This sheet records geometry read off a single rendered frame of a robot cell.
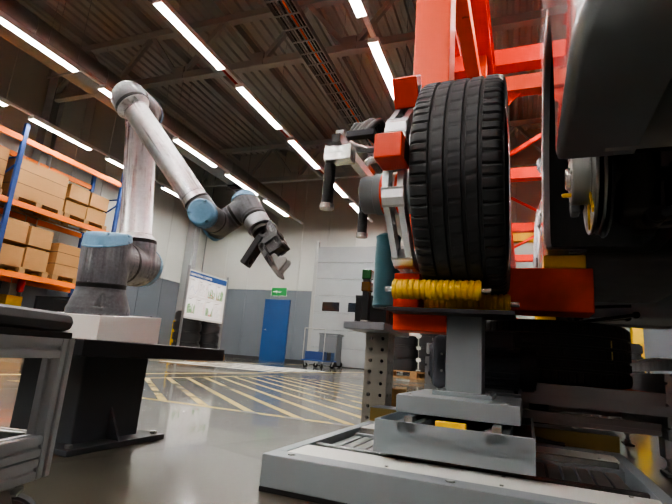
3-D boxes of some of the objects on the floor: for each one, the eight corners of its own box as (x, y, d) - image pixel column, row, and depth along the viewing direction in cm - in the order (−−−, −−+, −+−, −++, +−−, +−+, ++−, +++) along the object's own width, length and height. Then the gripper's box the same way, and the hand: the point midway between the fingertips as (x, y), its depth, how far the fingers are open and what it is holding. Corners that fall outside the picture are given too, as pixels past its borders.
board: (184, 360, 929) (198, 264, 972) (164, 358, 947) (179, 264, 989) (227, 362, 1065) (237, 277, 1108) (208, 360, 1083) (219, 277, 1126)
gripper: (266, 216, 160) (293, 264, 150) (278, 226, 168) (304, 272, 158) (246, 230, 161) (271, 279, 151) (259, 239, 169) (283, 286, 159)
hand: (279, 277), depth 156 cm, fingers closed
